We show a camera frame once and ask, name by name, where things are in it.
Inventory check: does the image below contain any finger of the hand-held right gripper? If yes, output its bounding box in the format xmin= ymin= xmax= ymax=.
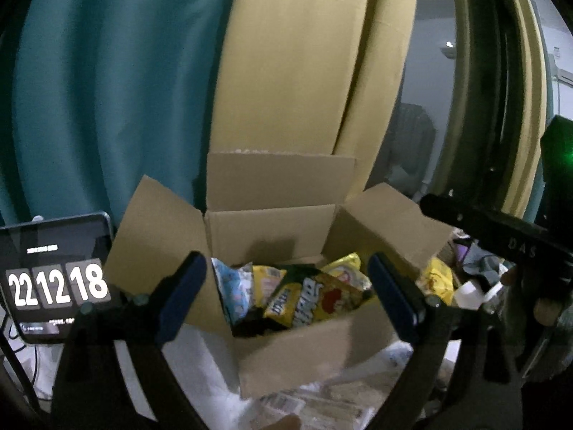
xmin=420 ymin=193 xmax=495 ymax=245

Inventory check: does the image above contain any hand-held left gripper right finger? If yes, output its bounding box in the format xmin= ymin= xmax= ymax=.
xmin=367 ymin=252 xmax=524 ymax=430

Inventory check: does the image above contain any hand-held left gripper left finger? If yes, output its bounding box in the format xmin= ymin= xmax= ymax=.
xmin=51 ymin=251 xmax=209 ymax=430

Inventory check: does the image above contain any brown cardboard box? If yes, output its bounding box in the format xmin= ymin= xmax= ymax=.
xmin=104 ymin=150 xmax=455 ymax=399

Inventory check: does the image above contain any clear packet with barcode label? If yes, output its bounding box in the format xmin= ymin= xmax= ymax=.
xmin=260 ymin=392 xmax=377 ymax=426

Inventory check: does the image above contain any person's right hand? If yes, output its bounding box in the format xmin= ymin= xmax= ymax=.
xmin=535 ymin=298 xmax=562 ymax=328

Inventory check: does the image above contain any person's left hand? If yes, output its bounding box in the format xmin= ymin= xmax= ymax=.
xmin=257 ymin=414 xmax=303 ymax=430

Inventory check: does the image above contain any crumpled yellow snack packet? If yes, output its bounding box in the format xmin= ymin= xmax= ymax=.
xmin=416 ymin=257 xmax=457 ymax=305

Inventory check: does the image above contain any light blue snack packet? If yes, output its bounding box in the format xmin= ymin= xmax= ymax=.
xmin=211 ymin=257 xmax=255 ymax=325

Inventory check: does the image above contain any yellow snack packet cartoon print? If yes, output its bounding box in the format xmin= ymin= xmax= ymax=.
xmin=322 ymin=253 xmax=372 ymax=292

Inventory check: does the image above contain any grey cloth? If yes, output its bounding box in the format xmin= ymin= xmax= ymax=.
xmin=463 ymin=246 xmax=509 ymax=285

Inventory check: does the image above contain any white patterned tablecloth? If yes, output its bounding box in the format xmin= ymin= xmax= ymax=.
xmin=0 ymin=322 xmax=453 ymax=430

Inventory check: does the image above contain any white plastic container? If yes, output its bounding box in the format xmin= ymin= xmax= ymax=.
xmin=454 ymin=280 xmax=486 ymax=310

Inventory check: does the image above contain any yellow snack packet red print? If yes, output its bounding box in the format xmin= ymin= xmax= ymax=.
xmin=264 ymin=273 xmax=374 ymax=330

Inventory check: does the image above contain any black device with green light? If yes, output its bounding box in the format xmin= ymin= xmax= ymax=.
xmin=539 ymin=115 xmax=573 ymax=234

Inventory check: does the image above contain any tablet with clock display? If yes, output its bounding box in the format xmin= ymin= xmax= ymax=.
xmin=0 ymin=211 xmax=124 ymax=345

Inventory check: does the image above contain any narrow yellow curtain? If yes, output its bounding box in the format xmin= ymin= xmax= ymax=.
xmin=499 ymin=0 xmax=549 ymax=225

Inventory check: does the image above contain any dark framed glass door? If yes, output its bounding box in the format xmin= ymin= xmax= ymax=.
xmin=385 ymin=0 xmax=538 ymax=216

